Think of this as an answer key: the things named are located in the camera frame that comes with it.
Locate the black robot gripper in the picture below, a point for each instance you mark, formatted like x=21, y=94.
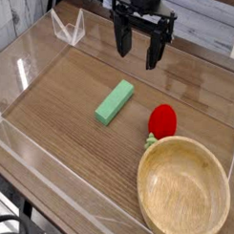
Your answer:
x=150, y=16

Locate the green rectangular block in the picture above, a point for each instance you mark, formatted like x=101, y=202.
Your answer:
x=111, y=105

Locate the light wooden bowl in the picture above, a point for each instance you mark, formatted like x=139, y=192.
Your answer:
x=182, y=188

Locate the red plush strawberry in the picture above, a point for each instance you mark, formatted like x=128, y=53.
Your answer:
x=162, y=123

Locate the black metal table leg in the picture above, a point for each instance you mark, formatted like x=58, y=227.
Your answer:
x=27, y=209

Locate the clear acrylic corner bracket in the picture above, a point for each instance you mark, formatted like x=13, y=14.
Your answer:
x=72, y=34

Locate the clear acrylic tray wall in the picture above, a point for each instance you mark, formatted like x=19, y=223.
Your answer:
x=80, y=173

